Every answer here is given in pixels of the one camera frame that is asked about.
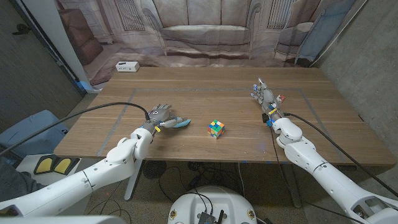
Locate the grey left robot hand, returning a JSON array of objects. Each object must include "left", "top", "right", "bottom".
[{"left": 139, "top": 103, "right": 189, "bottom": 136}]

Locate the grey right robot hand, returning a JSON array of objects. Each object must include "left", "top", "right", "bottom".
[{"left": 249, "top": 77, "right": 285, "bottom": 127}]

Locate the blue sticky note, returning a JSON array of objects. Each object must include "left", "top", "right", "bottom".
[{"left": 171, "top": 119, "right": 192, "bottom": 129}]

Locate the multicoloured Rubik's cube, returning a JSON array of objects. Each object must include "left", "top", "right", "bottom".
[{"left": 207, "top": 119, "right": 226, "bottom": 140}]

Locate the round black floor fan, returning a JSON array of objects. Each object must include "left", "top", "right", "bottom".
[{"left": 142, "top": 160, "right": 168, "bottom": 180}]

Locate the white power socket box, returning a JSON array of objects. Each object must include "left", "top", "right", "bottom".
[{"left": 115, "top": 61, "right": 141, "bottom": 73}]

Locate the white table leg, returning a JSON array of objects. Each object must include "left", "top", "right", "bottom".
[{"left": 124, "top": 158, "right": 144, "bottom": 202}]

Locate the grey table leg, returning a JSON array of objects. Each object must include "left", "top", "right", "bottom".
[{"left": 282, "top": 164, "right": 303, "bottom": 208}]

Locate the printed sofa room backdrop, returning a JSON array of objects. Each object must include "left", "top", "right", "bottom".
[{"left": 54, "top": 0, "right": 368, "bottom": 86}]

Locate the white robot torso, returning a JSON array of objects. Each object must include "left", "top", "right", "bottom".
[{"left": 167, "top": 185, "right": 258, "bottom": 224}]

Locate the black device with antenna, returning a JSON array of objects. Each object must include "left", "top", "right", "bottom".
[{"left": 197, "top": 210, "right": 225, "bottom": 224}]

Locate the blue-grey plastic bin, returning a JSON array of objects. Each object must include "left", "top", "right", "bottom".
[{"left": 0, "top": 109, "right": 70, "bottom": 156}]

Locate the white pedal base board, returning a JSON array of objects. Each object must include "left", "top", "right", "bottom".
[{"left": 15, "top": 154, "right": 85, "bottom": 187}]

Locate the person's leg in jeans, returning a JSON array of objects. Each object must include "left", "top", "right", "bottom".
[{"left": 0, "top": 157, "right": 46, "bottom": 203}]

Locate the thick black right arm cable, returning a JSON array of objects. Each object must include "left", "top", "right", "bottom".
[{"left": 283, "top": 112, "right": 398, "bottom": 198}]

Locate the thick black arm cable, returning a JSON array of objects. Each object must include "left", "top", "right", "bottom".
[
  {"left": 283, "top": 112, "right": 398, "bottom": 198},
  {"left": 0, "top": 101, "right": 152, "bottom": 156}
]

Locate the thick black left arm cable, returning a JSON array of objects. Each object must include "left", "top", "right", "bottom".
[{"left": 0, "top": 101, "right": 152, "bottom": 156}]

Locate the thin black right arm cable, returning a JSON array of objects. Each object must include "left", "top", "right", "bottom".
[{"left": 269, "top": 125, "right": 364, "bottom": 224}]

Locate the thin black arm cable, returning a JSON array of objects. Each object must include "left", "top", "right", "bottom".
[
  {"left": 86, "top": 179, "right": 124, "bottom": 216},
  {"left": 269, "top": 125, "right": 364, "bottom": 224}
]

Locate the black floor cable loop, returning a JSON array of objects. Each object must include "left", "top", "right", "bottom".
[{"left": 157, "top": 166, "right": 215, "bottom": 215}]

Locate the white hanging cable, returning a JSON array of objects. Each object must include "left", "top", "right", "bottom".
[{"left": 238, "top": 162, "right": 247, "bottom": 198}]

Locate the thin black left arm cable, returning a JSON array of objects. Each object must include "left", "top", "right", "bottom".
[{"left": 86, "top": 179, "right": 124, "bottom": 216}]

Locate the white door frame post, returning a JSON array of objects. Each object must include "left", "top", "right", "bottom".
[{"left": 23, "top": 0, "right": 103, "bottom": 94}]

